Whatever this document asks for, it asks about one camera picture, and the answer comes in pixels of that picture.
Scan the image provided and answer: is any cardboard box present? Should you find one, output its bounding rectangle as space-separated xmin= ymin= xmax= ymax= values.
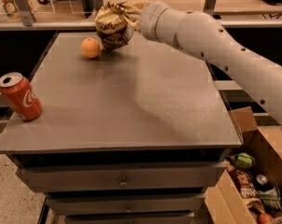
xmin=205 ymin=107 xmax=282 ymax=224

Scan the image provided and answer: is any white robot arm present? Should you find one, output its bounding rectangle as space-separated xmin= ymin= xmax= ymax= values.
xmin=139 ymin=1 xmax=282 ymax=126

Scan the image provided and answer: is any brown chip bag in box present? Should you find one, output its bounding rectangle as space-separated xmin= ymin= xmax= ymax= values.
xmin=229 ymin=168 xmax=265 ymax=213

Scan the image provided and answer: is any orange fruit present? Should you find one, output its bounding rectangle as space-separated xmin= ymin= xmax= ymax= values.
xmin=81 ymin=37 xmax=100 ymax=59

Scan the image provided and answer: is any dark can in box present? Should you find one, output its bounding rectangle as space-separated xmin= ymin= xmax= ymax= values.
xmin=254 ymin=175 xmax=272 ymax=191

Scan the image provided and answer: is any red apple in box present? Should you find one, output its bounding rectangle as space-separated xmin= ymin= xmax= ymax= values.
xmin=258 ymin=213 xmax=273 ymax=224

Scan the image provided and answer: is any green packet in box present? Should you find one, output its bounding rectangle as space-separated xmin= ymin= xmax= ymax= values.
xmin=259 ymin=187 xmax=282 ymax=210

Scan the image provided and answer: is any red Coca-Cola can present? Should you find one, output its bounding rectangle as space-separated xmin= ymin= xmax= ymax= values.
xmin=0 ymin=72 xmax=43 ymax=121

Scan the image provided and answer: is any brown Late July chip bag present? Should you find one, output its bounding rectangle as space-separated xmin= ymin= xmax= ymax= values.
xmin=95 ymin=0 xmax=149 ymax=50

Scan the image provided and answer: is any grey drawer cabinet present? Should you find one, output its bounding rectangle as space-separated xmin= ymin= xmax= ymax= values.
xmin=0 ymin=33 xmax=241 ymax=224

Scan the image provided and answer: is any green snack bag in box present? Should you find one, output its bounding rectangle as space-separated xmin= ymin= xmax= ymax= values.
xmin=230 ymin=153 xmax=255 ymax=169

